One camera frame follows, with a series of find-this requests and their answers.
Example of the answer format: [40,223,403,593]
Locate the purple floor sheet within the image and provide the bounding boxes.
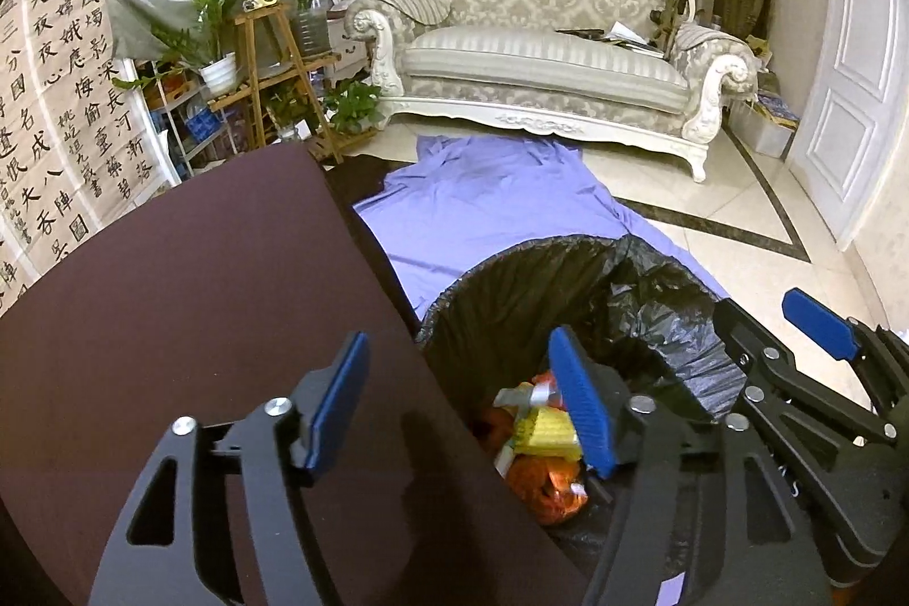
[353,133,732,606]

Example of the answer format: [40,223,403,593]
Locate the light blue long sachet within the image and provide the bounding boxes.
[493,382,565,417]

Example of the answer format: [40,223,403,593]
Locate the loose papers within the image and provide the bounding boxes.
[555,20,665,52]

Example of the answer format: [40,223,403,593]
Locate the brown long wooden object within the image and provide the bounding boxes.
[649,0,697,57]

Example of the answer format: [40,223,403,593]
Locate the yellow ribbed plastic piece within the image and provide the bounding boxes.
[512,407,585,461]

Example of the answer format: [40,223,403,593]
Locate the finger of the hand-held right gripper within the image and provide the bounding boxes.
[712,297,899,454]
[781,288,909,415]

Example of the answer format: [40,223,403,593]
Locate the green plant in white pot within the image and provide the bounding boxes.
[152,0,278,97]

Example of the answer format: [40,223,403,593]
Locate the white drawer cabinet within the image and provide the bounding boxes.
[325,10,374,82]

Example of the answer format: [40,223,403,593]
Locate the bin with black liner bag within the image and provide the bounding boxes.
[414,233,747,579]

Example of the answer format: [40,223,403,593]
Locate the white panelled door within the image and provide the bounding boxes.
[788,0,892,252]

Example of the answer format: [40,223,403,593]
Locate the calligraphy paper wall hanging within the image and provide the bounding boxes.
[0,0,168,323]

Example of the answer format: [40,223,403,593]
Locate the white metal shelf rack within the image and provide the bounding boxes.
[135,73,235,181]

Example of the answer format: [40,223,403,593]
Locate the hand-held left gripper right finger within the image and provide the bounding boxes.
[548,325,835,606]

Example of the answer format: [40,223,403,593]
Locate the dark brown table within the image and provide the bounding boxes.
[0,143,590,606]

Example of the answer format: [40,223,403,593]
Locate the striped grey throw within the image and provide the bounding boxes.
[369,0,452,26]

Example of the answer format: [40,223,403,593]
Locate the ornate cream sofa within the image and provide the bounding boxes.
[344,0,761,185]

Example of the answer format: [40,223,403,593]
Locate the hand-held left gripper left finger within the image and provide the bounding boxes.
[89,331,372,606]

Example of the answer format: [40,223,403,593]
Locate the orange printed plastic bag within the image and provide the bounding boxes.
[506,453,594,528]

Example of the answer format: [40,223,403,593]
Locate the small leafy green plant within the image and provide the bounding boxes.
[323,79,385,135]

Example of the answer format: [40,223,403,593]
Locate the clear plastic storage box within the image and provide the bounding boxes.
[728,91,800,160]

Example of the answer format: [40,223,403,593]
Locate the wooden plant stand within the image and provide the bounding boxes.
[209,2,377,163]

